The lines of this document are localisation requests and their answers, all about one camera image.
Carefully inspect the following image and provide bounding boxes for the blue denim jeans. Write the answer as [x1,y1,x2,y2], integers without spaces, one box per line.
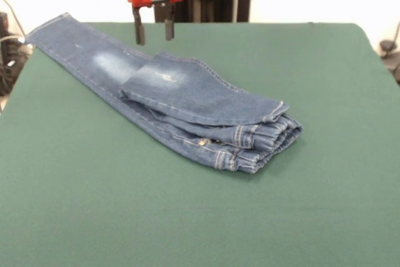
[24,12,304,176]

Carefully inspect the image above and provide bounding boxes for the dark green table cloth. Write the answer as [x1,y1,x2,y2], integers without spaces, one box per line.
[0,22,400,267]

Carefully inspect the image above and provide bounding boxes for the dark wheeled stand base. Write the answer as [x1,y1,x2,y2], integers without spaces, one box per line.
[0,12,34,96]
[379,39,400,85]

